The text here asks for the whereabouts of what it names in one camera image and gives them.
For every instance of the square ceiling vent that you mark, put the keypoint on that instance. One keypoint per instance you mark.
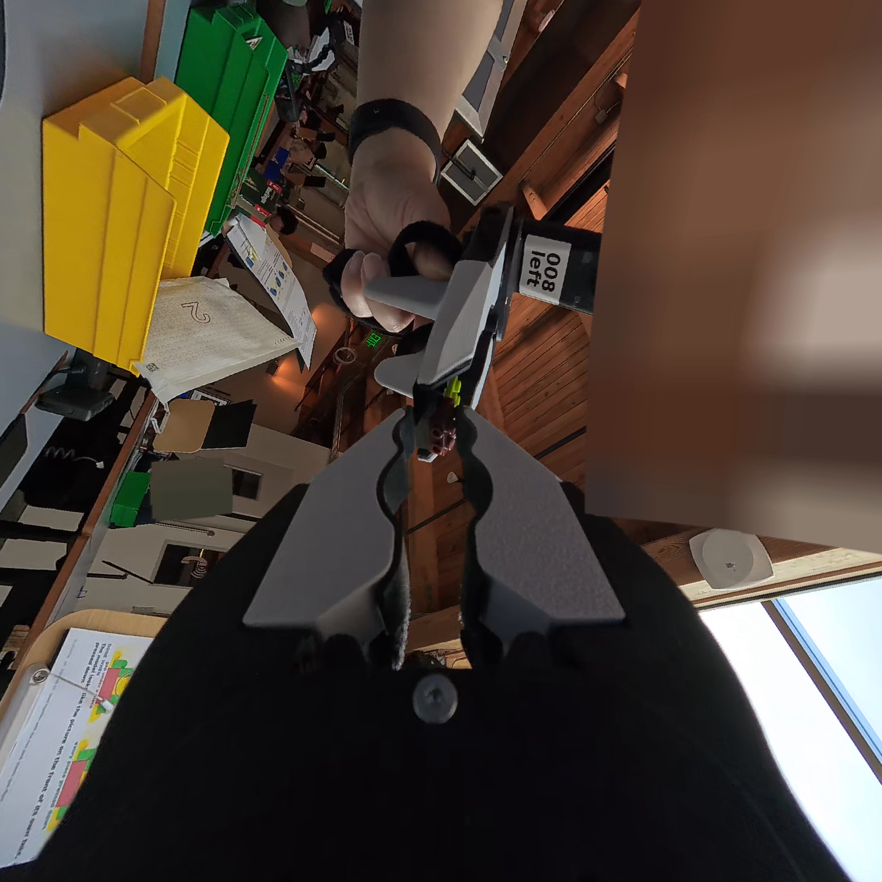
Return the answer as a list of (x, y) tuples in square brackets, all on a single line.
[(470, 172)]

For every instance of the laminated printed sheet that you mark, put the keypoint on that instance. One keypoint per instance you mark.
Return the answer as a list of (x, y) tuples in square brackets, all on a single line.
[(48, 730)]

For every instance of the white instruction booklet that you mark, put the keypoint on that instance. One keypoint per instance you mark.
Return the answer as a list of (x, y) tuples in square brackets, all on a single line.
[(279, 286)]

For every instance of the white round ceiling device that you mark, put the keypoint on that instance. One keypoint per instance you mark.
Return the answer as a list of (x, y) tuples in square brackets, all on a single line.
[(730, 559)]

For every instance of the person's left forearm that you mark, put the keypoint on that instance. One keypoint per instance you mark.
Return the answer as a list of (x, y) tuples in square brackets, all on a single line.
[(420, 48)]

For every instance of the small green bin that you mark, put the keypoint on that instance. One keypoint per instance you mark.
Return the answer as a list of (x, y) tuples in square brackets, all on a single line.
[(128, 499)]

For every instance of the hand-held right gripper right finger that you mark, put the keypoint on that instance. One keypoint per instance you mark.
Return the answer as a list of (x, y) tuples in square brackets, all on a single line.
[(544, 537)]

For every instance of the small brown and lime brick assembly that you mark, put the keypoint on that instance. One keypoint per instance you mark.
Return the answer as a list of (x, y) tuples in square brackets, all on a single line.
[(442, 431)]

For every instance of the black power adapter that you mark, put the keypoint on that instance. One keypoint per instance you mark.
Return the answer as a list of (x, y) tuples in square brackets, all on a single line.
[(76, 399)]

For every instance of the white paper bag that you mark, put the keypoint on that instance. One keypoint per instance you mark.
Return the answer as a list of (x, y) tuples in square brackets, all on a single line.
[(207, 331)]

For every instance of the grey desk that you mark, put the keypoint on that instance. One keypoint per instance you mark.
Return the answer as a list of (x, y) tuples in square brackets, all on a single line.
[(20, 83)]

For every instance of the yellow storage bin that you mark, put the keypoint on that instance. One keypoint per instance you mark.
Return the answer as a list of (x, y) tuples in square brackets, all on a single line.
[(110, 207)]

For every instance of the window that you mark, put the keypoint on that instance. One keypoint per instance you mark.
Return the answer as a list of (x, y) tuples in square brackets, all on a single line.
[(792, 689)]

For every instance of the person's left hand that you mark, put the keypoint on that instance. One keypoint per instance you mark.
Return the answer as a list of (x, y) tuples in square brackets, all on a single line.
[(386, 200)]

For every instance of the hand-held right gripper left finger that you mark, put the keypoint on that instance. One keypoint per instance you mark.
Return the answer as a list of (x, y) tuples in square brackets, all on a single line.
[(324, 544)]

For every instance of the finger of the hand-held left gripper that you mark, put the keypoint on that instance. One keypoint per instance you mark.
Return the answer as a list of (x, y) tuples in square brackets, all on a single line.
[(458, 324), (485, 372)]

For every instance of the light wooden chair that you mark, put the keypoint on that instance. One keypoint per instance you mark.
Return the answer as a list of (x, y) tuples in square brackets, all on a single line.
[(184, 426)]

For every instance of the green storage bin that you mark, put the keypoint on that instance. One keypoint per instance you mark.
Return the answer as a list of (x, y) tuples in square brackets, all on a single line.
[(227, 89)]

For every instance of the black wristband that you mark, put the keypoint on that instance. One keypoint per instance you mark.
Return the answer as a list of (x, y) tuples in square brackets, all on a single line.
[(389, 120)]

